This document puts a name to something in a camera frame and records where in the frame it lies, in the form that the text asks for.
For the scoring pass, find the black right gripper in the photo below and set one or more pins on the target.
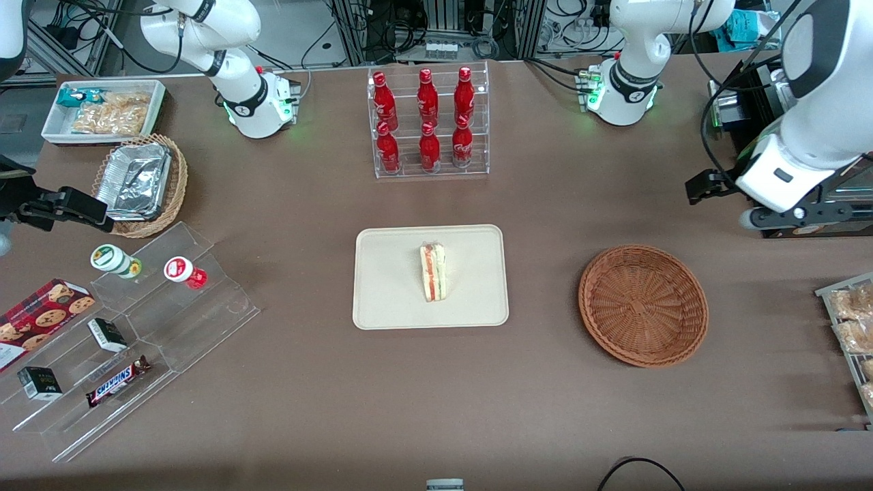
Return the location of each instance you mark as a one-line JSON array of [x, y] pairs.
[[15, 198]]

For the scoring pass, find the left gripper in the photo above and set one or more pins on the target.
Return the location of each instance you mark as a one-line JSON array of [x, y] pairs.
[[706, 184]]

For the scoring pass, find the triangle sandwich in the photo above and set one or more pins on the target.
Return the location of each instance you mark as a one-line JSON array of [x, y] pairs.
[[433, 273]]

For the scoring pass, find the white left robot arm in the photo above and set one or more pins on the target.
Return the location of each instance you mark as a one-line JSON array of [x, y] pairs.
[[829, 116]]

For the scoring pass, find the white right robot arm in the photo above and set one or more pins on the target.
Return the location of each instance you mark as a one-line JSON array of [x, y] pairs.
[[249, 102]]

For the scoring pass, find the oval light wicker basket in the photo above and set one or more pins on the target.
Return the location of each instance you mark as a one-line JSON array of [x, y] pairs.
[[179, 184]]

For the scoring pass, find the round brown wicker basket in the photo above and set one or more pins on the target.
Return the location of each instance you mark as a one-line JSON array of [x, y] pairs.
[[641, 307]]

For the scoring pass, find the tray of packed pastries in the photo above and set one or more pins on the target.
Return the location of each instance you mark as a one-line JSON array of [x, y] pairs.
[[829, 300]]

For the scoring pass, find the beige plastic tray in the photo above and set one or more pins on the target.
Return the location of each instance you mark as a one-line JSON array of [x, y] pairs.
[[389, 279]]

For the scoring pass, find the green lidded yogurt cup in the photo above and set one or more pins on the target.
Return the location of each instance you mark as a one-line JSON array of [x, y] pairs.
[[112, 260]]

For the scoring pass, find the silver foil trays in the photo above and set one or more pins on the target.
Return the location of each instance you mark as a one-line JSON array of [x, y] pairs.
[[133, 181]]

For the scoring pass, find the white rectangular snack bin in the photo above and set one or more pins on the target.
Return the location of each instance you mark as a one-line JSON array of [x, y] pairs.
[[54, 126]]

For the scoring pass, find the black and yellow machine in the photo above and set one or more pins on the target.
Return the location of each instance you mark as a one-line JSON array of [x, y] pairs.
[[750, 102]]

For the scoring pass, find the clear bag of crackers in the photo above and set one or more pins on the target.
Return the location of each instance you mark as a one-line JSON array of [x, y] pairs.
[[112, 116]]

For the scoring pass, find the red plaid cookie box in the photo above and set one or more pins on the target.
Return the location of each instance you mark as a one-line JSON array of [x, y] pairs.
[[41, 317]]

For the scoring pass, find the teal snack packet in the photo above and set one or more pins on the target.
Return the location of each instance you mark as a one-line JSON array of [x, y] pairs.
[[75, 97]]

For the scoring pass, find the small black box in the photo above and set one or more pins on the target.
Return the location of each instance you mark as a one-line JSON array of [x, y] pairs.
[[39, 383], [107, 334]]

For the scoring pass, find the red lidded yogurt cup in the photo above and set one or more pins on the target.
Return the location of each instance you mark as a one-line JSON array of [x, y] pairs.
[[183, 271]]

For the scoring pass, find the clear acrylic step stand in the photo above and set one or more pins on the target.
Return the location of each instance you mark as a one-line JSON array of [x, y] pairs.
[[75, 423], [204, 320]]

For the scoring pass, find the snickers chocolate bar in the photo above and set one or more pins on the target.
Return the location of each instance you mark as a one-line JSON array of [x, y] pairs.
[[116, 382]]

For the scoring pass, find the wrapped bread pack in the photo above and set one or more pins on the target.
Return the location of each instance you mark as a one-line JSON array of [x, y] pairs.
[[856, 303], [858, 336]]

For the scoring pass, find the red cola bottle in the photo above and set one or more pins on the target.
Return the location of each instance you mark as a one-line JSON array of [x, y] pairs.
[[427, 99], [430, 150], [464, 95], [389, 151], [462, 146], [385, 102]]

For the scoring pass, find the clear acrylic bottle rack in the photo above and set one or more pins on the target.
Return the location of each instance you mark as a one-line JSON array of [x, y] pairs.
[[436, 174]]

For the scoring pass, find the white power strip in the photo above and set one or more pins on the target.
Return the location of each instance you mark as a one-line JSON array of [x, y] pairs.
[[441, 49]]

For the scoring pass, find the small grey device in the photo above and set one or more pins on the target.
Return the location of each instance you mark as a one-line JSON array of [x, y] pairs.
[[445, 485]]

